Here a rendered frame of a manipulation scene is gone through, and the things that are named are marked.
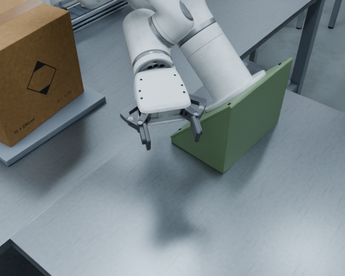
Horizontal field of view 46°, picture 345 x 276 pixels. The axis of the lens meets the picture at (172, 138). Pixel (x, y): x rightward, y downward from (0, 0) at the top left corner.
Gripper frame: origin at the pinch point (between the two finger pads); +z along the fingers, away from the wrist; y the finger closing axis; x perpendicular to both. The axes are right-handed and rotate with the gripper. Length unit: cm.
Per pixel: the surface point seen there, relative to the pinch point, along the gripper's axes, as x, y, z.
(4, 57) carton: -10.5, 32.1, -36.7
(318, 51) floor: -151, -157, -150
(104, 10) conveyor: -50, 3, -98
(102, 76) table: -43, 9, -56
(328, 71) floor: -145, -151, -126
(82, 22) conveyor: -49, 13, -90
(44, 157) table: -35, 28, -22
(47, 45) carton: -16, 23, -45
